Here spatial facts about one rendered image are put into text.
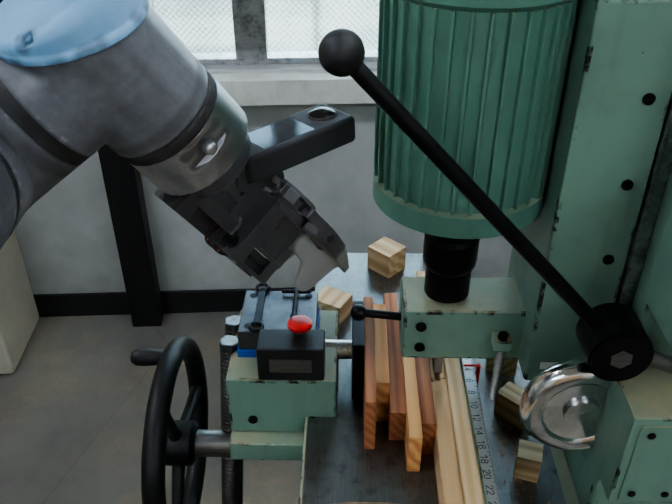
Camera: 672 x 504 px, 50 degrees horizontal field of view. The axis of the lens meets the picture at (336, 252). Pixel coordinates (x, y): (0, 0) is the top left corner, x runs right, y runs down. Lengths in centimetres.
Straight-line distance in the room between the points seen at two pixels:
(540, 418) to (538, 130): 30
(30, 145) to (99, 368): 195
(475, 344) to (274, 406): 26
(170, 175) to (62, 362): 197
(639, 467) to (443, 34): 45
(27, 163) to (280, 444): 55
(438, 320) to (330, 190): 150
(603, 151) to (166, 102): 39
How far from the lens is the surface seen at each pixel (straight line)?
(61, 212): 244
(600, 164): 71
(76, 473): 215
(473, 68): 63
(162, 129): 51
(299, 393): 90
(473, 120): 65
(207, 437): 102
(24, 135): 50
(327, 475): 87
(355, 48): 55
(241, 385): 90
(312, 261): 67
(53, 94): 49
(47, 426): 230
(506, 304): 84
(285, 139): 61
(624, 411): 75
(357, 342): 89
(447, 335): 84
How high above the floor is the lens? 157
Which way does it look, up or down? 34 degrees down
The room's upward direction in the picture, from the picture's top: straight up
